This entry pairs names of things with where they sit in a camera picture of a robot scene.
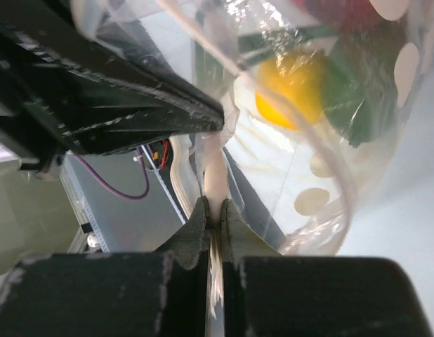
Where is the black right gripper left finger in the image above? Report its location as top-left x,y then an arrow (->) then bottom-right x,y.
0,197 -> 209,336

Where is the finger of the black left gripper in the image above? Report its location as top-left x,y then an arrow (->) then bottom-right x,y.
0,1 -> 225,172

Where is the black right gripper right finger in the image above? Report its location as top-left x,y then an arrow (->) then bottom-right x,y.
221,200 -> 433,336

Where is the yellow fake lemon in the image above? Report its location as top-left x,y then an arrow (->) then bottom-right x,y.
257,51 -> 327,125

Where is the clear zip top bag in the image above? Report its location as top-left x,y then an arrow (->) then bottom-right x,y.
71,0 -> 434,257

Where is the dark green fake lime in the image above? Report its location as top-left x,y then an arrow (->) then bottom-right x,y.
321,35 -> 399,148

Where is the red fake tomato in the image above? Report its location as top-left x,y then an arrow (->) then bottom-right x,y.
303,0 -> 382,31

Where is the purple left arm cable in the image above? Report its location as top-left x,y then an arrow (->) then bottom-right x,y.
74,145 -> 150,201

